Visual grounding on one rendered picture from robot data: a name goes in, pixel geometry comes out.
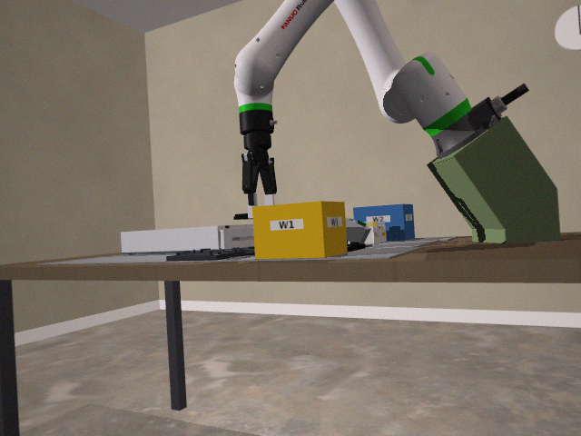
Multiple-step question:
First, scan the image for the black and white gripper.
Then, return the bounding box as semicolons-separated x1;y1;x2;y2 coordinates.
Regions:
241;133;277;219

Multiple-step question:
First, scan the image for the blue open-top bin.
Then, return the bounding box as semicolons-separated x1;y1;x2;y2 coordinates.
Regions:
353;204;415;241

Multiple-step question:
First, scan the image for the grey bench mat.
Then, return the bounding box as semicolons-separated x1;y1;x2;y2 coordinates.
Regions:
37;236;458;265

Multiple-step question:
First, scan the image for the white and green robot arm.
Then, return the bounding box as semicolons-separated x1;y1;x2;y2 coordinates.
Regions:
234;0;529;159

